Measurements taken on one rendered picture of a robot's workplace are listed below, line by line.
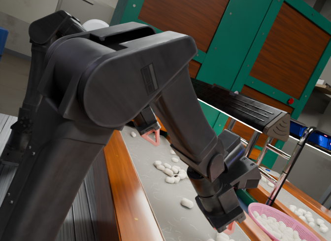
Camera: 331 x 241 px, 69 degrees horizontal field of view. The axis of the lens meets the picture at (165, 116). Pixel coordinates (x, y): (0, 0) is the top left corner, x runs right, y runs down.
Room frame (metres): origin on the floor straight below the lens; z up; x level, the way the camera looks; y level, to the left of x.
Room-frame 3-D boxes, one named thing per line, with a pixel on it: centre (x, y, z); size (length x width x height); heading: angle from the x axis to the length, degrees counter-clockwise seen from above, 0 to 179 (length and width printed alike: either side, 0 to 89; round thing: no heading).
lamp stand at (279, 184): (1.08, -0.60, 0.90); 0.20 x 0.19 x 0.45; 24
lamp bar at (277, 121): (0.89, -0.15, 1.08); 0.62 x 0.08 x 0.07; 24
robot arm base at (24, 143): (0.72, 0.40, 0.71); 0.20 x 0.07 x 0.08; 29
